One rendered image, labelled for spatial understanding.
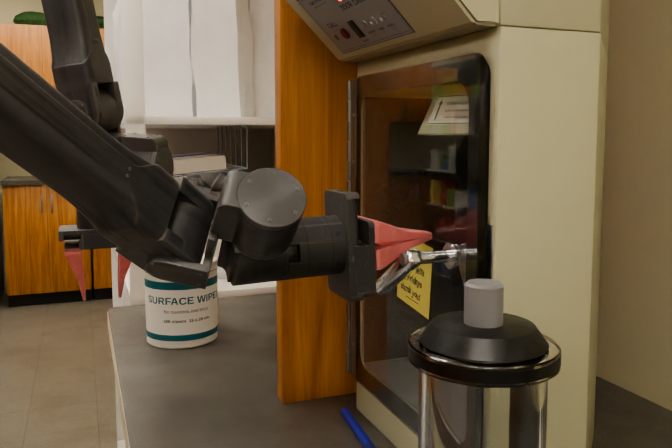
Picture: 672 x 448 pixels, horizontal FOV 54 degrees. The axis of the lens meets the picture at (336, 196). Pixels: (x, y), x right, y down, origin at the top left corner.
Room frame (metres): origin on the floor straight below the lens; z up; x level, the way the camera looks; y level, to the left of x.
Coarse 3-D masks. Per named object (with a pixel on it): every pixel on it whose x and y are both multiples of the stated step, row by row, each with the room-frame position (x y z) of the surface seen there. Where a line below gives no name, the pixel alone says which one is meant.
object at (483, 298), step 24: (480, 288) 0.46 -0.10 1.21; (456, 312) 0.50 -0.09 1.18; (480, 312) 0.46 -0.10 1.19; (432, 336) 0.46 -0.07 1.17; (456, 336) 0.44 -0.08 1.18; (480, 336) 0.44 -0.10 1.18; (504, 336) 0.44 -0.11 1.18; (528, 336) 0.44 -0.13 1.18; (480, 360) 0.43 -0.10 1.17; (504, 360) 0.43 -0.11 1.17
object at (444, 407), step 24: (432, 360) 0.44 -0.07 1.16; (456, 360) 0.43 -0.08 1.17; (528, 360) 0.43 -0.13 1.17; (552, 360) 0.43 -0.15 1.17; (432, 384) 0.45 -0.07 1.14; (456, 384) 0.43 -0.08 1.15; (480, 384) 0.42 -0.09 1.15; (504, 384) 0.42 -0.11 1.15; (528, 384) 0.42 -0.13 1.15; (432, 408) 0.45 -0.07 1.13; (456, 408) 0.43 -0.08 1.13; (480, 408) 0.43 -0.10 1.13; (504, 408) 0.43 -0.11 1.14; (528, 408) 0.43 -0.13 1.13; (432, 432) 0.45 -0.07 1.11; (456, 432) 0.43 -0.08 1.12; (480, 432) 0.43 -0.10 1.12; (504, 432) 0.43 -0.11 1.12; (528, 432) 0.43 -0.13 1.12
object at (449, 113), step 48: (384, 96) 0.78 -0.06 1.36; (432, 96) 0.67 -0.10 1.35; (480, 96) 0.59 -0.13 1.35; (384, 144) 0.78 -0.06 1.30; (432, 144) 0.67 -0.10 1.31; (480, 144) 0.59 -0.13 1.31; (384, 192) 0.78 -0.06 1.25; (432, 192) 0.67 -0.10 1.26; (480, 192) 0.59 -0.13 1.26; (432, 240) 0.67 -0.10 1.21; (480, 240) 0.59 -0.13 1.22; (432, 288) 0.67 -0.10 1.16; (384, 336) 0.77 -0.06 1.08; (384, 384) 0.77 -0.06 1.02
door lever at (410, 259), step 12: (408, 252) 0.61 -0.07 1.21; (420, 252) 0.62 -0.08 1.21; (432, 252) 0.62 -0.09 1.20; (444, 252) 0.62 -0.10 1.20; (456, 252) 0.62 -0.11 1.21; (396, 264) 0.63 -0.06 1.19; (408, 264) 0.61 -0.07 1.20; (420, 264) 0.61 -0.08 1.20; (456, 264) 0.62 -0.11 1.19; (384, 276) 0.66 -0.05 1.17; (396, 276) 0.63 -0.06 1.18; (384, 288) 0.66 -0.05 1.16
